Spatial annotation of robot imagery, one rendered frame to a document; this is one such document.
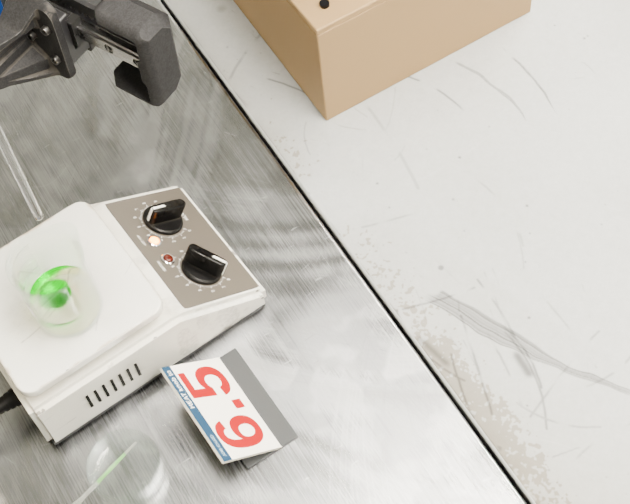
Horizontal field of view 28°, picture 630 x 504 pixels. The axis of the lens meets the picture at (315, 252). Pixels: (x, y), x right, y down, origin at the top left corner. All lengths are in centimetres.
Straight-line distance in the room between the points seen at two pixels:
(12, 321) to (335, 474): 26
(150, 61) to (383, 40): 41
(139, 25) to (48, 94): 49
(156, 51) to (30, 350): 31
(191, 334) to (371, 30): 29
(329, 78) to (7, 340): 34
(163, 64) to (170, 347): 32
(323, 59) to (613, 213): 27
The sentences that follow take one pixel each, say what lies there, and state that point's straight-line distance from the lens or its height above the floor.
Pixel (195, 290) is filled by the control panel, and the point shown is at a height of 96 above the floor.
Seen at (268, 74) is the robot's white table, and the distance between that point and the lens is 112.
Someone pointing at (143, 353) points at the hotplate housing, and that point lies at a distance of 93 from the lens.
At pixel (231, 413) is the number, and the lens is 94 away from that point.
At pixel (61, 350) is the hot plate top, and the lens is 91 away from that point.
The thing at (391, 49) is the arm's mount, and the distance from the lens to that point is 107.
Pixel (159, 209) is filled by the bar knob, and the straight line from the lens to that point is 98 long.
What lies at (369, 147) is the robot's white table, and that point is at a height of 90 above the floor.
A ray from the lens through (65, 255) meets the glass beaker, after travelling 91.
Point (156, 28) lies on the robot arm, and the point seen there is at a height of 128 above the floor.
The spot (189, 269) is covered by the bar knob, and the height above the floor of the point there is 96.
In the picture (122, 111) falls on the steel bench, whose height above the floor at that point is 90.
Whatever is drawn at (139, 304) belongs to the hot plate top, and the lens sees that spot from 91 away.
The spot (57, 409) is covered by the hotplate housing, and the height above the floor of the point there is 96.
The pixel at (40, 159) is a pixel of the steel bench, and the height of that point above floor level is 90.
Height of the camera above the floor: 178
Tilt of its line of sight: 60 degrees down
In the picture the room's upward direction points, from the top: 8 degrees counter-clockwise
